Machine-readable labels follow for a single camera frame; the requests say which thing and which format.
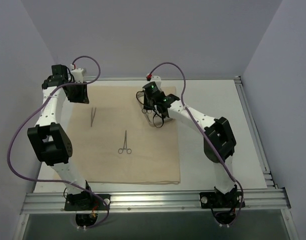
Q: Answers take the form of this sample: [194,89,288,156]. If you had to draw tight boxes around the metal instrument tray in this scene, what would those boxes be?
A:
[135,90,173,129]

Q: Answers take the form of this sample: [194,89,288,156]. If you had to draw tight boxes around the thin metal tweezers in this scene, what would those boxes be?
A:
[90,107,97,127]

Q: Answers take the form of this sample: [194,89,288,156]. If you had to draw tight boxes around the surgical forceps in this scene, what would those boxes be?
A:
[118,130,132,155]

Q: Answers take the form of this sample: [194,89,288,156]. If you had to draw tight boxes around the beige cloth wrap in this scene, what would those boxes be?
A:
[62,86,181,184]

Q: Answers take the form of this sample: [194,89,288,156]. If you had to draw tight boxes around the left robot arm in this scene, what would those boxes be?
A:
[27,64,94,210]

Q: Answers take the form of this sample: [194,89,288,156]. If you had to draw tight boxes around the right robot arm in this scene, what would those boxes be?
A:
[142,81,237,207]

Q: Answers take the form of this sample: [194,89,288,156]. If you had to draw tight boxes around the right black thin cable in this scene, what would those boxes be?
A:
[135,90,169,130]

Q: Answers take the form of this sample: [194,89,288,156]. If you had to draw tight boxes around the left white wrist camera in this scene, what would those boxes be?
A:
[70,64,87,83]

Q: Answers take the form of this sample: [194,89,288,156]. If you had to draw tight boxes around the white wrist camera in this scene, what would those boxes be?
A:
[146,73,162,84]
[70,64,87,83]

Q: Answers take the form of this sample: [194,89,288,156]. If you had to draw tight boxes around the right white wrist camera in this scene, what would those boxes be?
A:
[146,73,162,84]

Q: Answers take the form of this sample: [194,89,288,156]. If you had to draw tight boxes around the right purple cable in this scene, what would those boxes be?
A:
[145,61,245,228]

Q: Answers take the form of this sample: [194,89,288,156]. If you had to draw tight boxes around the purple cable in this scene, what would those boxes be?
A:
[6,55,111,229]
[145,61,245,228]

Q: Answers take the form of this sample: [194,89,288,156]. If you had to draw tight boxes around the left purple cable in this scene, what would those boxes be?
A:
[6,55,111,229]

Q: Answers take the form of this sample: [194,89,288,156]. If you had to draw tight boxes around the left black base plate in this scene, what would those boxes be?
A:
[64,192,111,212]

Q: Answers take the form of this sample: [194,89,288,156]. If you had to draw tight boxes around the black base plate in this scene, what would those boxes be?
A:
[64,192,111,212]
[199,191,242,209]

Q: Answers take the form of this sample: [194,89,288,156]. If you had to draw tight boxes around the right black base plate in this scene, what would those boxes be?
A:
[199,191,242,209]

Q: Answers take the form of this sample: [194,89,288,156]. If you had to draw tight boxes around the aluminium frame rail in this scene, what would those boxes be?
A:
[20,188,291,214]

